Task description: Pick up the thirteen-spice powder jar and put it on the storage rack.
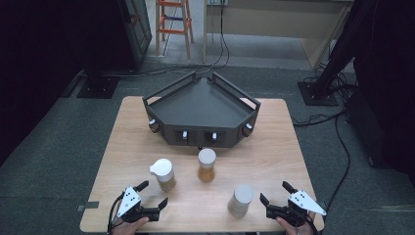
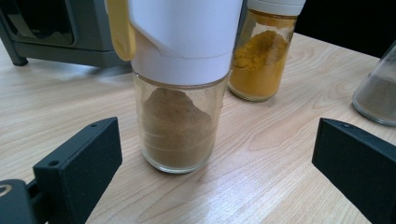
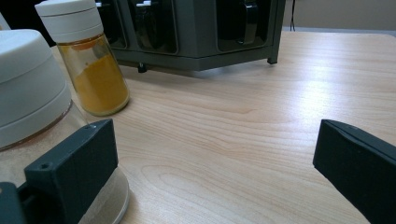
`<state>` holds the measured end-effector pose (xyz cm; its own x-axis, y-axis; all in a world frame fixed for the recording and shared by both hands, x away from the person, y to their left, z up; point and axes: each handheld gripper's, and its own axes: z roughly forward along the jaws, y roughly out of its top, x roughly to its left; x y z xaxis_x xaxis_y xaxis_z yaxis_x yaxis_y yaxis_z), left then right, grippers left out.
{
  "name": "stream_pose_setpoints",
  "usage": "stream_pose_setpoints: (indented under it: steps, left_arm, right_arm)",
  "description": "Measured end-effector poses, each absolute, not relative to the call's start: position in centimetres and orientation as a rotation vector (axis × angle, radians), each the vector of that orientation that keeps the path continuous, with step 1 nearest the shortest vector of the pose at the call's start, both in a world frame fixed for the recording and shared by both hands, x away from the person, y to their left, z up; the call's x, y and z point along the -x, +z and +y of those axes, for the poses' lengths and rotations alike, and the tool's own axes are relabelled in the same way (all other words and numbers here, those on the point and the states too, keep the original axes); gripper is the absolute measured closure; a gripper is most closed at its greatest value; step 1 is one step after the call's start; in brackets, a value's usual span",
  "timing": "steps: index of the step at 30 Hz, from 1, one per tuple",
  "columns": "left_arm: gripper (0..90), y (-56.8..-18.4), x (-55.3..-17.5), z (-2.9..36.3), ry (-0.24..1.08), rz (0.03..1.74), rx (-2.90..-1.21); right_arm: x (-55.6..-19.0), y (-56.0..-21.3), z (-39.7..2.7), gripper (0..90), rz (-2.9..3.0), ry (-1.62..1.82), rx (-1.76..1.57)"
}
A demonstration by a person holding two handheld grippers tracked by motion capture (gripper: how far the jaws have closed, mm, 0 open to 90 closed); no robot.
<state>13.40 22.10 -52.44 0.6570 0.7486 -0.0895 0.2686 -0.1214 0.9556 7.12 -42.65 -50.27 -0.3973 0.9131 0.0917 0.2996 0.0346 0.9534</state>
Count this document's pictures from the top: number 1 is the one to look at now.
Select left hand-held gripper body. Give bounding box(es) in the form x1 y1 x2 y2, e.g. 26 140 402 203
116 185 161 224

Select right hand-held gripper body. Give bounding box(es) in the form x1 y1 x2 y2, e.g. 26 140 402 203
265 190 328 227

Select jar with white spout lid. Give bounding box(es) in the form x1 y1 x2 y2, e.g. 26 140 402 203
149 158 177 193

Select amber jar with round lid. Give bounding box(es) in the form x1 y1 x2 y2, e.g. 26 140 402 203
197 148 217 183

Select black corner shelf rack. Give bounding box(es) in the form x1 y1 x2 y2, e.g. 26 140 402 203
142 71 262 149

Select person's left hand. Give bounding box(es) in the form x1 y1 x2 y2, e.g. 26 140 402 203
112 216 151 235

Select person's right hand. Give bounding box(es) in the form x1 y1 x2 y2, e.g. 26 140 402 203
275 211 316 235

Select pale jar with grey lid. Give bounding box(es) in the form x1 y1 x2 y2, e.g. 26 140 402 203
227 184 255 219

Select grey tape strip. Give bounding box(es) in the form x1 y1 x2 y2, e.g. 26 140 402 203
76 201 101 212

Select black equipment case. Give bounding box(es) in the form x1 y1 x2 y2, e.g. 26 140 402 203
345 87 415 172

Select black stand with square base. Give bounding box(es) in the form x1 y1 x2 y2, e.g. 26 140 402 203
297 0 376 107

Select black square stand base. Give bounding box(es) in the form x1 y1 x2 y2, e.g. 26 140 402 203
76 75 121 100

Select dark framed glass panel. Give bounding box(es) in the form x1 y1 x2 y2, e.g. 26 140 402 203
116 0 154 71

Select wooden stepladder with orange braces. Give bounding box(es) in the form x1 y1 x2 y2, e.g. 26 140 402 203
155 0 195 61

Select light wooden desk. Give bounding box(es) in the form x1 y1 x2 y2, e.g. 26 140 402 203
202 0 355 70

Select left hand-held gripper cable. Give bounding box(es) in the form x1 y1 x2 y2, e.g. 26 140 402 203
106 191 127 235

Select hand-held gripper cable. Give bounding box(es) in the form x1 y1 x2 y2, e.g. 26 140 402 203
106 191 127 235
304 211 329 235

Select right hand-held gripper cable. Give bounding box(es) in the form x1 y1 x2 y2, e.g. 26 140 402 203
304 211 329 235

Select black cable beside table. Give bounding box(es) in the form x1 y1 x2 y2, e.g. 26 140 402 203
292 110 352 212

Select long black floor cable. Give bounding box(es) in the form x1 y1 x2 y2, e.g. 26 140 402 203
104 0 231 78

